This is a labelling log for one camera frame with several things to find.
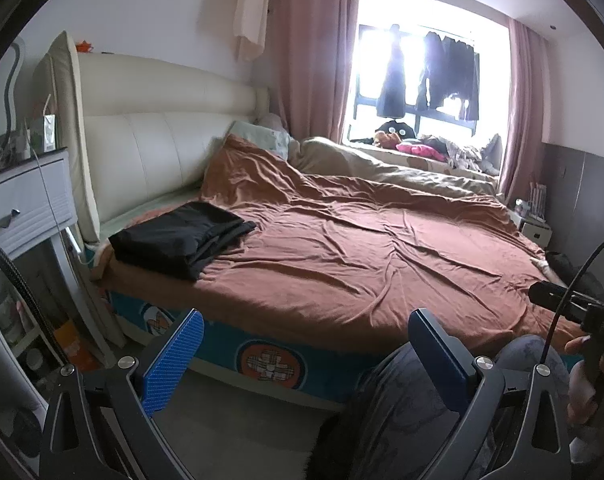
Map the beige duvet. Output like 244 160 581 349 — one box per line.
288 136 503 198

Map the black cable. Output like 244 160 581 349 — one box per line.
540 232 604 363
0 229 74 368

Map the hanging dark jacket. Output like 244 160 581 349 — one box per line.
414 30 482 122

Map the blue printed bed sheet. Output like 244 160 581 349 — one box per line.
104 287 423 406

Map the black shirt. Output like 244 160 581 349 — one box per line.
108 201 259 282

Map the orange box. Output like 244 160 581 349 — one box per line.
51 319 92 367

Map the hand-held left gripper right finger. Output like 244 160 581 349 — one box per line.
408 308 572 480

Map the person's right hand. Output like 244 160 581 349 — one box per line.
566 335 604 428

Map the pale patterned pillow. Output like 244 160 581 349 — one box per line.
229 120 293 159

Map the black plush toy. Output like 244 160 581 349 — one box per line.
382 119 415 139

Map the pink cloth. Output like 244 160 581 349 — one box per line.
396 141 449 162

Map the small paper carton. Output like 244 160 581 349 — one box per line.
41 114 59 154

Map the brown blanket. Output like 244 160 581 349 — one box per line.
89 132 590 356

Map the cream padded headboard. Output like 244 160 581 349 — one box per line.
77 51 271 231

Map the hanging dark garment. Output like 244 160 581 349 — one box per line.
376 24 409 119

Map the pink curtain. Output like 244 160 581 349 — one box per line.
496 16 546 207
272 0 361 146

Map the person's left leg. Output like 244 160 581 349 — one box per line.
306 342 482 480

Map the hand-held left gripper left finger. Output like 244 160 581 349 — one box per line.
39 308 205 480

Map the white desk rack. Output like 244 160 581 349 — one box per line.
528 182 548 222

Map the grey dressing table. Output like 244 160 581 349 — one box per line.
0 146 115 411

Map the white nightstand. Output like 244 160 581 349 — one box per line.
512 210 553 249

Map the cream leaning cushion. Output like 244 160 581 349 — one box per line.
46 30 104 247

